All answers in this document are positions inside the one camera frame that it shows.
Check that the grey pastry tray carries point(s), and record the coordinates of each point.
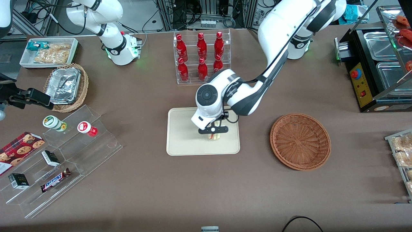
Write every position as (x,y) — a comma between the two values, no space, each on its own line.
(394,145)

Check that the steel warmer pan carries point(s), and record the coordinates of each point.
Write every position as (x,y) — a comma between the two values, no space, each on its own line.
(391,75)
(379,45)

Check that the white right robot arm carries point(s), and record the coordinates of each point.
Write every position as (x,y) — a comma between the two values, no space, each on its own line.
(112,45)

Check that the red lid yogurt cup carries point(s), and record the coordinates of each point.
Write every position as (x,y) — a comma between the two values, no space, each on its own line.
(84,127)

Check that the cream rectangular plastic tray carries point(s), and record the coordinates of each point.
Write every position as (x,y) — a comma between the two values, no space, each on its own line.
(183,138)

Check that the Snickers chocolate bar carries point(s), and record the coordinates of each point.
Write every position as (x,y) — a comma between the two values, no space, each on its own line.
(54,181)

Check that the red cola bottle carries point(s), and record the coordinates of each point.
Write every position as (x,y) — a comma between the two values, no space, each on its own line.
(202,70)
(183,71)
(181,48)
(218,65)
(201,46)
(219,45)

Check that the white plastic snack bin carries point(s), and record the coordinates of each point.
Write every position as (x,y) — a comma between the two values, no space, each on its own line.
(24,61)

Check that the red plaid cookie box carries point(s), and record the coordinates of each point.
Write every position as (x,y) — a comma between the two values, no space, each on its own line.
(19,149)

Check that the clear acrylic stepped shelf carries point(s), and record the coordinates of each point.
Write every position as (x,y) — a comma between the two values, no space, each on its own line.
(96,151)

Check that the small black carton box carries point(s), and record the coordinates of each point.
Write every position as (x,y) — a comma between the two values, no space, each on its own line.
(50,158)

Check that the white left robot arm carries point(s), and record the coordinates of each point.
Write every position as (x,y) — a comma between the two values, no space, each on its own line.
(273,25)

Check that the black food warmer display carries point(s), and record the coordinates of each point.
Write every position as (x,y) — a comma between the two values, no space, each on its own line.
(362,87)

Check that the aluminium profile equipment rack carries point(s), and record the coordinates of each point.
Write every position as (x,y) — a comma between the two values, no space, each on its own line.
(206,13)

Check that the grey device at table edge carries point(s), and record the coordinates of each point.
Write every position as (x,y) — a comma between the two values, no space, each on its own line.
(210,229)

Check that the teal cloth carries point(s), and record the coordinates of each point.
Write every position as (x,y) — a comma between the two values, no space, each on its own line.
(354,14)

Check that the clear acrylic bottle rack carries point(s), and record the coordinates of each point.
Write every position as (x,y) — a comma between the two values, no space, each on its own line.
(192,48)

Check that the black box with Face print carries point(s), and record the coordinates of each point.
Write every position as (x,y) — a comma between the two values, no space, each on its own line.
(18,181)

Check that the beige cracker bags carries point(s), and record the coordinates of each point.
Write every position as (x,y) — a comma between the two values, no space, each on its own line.
(53,54)

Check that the wrapped beige pastry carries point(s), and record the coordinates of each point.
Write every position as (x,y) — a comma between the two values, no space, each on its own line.
(403,159)
(402,143)

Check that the sandwich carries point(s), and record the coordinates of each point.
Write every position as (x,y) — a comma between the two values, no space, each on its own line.
(215,136)

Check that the light wicker basket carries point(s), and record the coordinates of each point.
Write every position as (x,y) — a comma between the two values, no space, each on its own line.
(80,93)

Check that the green sunflower lid cup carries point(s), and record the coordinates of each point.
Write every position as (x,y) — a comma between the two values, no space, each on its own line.
(51,121)

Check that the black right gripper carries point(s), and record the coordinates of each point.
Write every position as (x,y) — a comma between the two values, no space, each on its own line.
(20,96)

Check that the red sausage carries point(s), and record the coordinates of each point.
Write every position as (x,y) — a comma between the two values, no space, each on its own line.
(402,21)
(406,33)

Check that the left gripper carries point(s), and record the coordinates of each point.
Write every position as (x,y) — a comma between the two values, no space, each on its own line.
(222,117)

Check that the aluminium foil container stack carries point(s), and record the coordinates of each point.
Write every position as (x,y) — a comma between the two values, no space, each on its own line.
(62,85)

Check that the green snack packet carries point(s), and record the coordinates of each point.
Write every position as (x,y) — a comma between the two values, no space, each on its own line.
(33,45)

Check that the brown wicker basket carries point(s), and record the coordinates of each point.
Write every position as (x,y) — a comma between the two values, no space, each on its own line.
(299,141)

